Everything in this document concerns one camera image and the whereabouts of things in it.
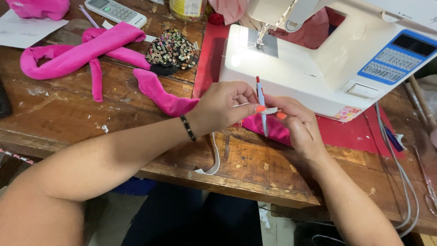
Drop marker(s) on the person's left hand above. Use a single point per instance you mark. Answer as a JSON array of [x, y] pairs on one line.
[[215, 107]]

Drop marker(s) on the person's right hand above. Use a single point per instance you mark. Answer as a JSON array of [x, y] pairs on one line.
[[300, 128]]

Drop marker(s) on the white elastic band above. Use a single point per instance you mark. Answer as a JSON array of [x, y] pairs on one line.
[[218, 150]]

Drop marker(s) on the white and red pen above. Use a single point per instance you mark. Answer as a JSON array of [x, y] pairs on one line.
[[262, 102]]

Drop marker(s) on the red cutting mat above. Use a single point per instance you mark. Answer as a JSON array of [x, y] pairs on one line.
[[358, 133]]

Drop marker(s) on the black sequin fabric piece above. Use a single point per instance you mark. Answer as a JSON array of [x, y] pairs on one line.
[[170, 51]]

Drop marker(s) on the white sewing machine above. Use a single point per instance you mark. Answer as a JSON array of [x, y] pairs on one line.
[[327, 54]]

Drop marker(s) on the blue pen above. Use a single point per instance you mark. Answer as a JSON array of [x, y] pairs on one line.
[[393, 138]]

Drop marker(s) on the light pink fabric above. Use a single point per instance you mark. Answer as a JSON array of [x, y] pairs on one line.
[[228, 9]]

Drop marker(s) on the yellow label jar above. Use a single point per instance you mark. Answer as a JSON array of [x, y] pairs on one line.
[[187, 9]]

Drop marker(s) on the person's dark trousers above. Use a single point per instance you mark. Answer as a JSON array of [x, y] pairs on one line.
[[191, 218]]

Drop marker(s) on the pink velvet garment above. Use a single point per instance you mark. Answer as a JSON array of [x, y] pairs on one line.
[[109, 58]]

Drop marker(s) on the wooden stick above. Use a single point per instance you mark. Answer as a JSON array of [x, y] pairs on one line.
[[421, 102]]

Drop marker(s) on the metal scissors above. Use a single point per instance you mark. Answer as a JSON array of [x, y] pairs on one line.
[[426, 184]]

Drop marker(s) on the white remote control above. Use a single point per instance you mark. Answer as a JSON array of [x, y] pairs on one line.
[[114, 11]]

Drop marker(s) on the lilac pencil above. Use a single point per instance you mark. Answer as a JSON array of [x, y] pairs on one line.
[[88, 16]]

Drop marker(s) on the pink velvet fabric bundle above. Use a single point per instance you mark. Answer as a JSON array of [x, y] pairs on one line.
[[39, 8]]

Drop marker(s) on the white paper sheet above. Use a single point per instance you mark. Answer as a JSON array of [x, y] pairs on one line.
[[24, 30]]

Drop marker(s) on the black object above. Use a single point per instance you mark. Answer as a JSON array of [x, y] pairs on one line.
[[4, 100]]

